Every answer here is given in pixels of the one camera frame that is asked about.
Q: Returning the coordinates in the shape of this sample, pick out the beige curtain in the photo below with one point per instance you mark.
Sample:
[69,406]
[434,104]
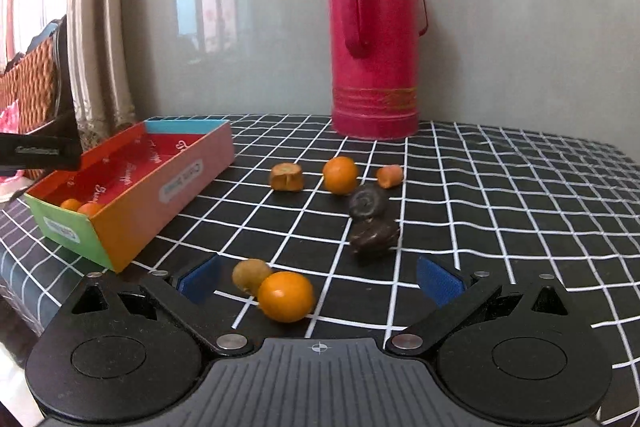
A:
[100,7]

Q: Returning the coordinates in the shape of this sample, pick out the pink plastic bag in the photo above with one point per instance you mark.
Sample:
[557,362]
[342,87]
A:
[9,122]

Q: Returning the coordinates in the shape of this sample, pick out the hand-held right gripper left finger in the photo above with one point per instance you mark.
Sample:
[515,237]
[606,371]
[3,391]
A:
[200,281]

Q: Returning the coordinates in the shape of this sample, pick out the large orange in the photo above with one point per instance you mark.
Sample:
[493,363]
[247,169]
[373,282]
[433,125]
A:
[286,297]

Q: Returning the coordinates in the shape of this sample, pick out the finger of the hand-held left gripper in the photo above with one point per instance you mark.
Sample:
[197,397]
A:
[45,152]

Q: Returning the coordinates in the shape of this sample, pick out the red thermos flask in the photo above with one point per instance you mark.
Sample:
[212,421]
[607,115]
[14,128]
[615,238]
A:
[375,57]

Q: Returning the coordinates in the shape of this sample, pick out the black white checkered tablecloth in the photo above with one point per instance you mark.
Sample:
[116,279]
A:
[500,207]

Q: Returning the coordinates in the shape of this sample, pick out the brown dried fruit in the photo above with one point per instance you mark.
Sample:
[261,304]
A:
[286,177]

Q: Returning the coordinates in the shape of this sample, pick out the small orange fruit piece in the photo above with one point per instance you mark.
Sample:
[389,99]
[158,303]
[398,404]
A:
[389,176]

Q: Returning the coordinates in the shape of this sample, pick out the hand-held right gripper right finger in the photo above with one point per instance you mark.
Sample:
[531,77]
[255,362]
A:
[440,281]

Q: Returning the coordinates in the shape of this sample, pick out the dark round fruit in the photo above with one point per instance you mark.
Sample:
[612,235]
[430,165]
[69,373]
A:
[367,202]

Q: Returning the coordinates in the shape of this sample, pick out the colourful cardboard box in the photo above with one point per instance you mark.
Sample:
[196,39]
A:
[150,202]

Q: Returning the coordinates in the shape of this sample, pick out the round orange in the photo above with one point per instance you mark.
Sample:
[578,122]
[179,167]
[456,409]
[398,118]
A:
[341,175]

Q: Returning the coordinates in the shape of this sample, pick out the dark wrinkled fruit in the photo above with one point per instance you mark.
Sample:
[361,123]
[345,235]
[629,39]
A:
[373,239]

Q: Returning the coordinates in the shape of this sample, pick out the green-brown kiwi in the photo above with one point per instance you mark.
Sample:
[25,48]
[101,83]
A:
[248,272]

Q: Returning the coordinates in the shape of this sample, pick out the woven wicker basket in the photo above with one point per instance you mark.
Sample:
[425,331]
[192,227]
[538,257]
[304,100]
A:
[35,82]

